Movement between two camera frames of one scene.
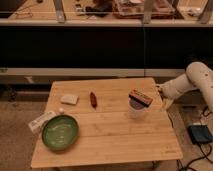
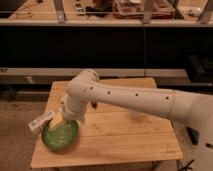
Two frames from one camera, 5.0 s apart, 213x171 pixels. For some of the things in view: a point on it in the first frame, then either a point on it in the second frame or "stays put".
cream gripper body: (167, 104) → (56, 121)
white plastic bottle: (36, 125) stays put
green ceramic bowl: (60, 132) stays put
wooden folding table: (108, 133) stays put
